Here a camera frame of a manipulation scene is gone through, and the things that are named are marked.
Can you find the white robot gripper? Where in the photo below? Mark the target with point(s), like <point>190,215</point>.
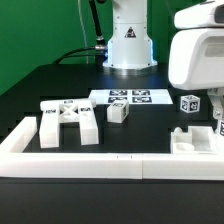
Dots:
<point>196,58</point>

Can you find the white chair seat piece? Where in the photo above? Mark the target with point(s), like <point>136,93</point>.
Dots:
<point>196,140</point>

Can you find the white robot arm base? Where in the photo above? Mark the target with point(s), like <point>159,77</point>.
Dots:
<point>130,47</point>

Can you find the white chair back piece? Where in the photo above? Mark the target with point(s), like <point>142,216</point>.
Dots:
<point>57,112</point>

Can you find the small white marker cube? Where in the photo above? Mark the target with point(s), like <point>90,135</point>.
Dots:
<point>190,103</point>

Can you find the white marker sheet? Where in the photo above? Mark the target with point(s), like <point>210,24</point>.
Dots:
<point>133,96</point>

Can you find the white U-shaped boundary frame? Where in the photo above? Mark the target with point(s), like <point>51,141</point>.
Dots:
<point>16,162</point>

